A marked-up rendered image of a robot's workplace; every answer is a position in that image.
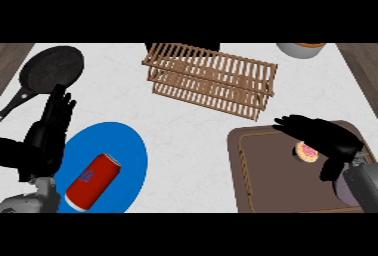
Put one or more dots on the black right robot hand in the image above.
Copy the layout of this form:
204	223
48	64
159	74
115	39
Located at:
325	135

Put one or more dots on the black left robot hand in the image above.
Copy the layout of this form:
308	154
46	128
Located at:
46	133

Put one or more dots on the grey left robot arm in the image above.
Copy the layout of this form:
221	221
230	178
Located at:
34	198

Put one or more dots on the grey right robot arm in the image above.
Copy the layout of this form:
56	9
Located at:
362	186

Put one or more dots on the pink frosted cupcake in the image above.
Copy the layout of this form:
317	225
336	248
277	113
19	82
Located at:
305	152

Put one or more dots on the brown tray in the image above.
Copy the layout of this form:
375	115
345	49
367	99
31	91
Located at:
280	173

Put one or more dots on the wooden tiered shelf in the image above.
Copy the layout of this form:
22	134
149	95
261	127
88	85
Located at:
211	78

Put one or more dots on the blue round plate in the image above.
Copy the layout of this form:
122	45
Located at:
105	166

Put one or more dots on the red soda can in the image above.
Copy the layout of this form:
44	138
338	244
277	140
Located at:
91	182

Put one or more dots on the black frying pan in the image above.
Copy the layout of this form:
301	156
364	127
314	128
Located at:
46	71

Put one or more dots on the grey bowl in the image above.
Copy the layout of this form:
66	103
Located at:
301	50

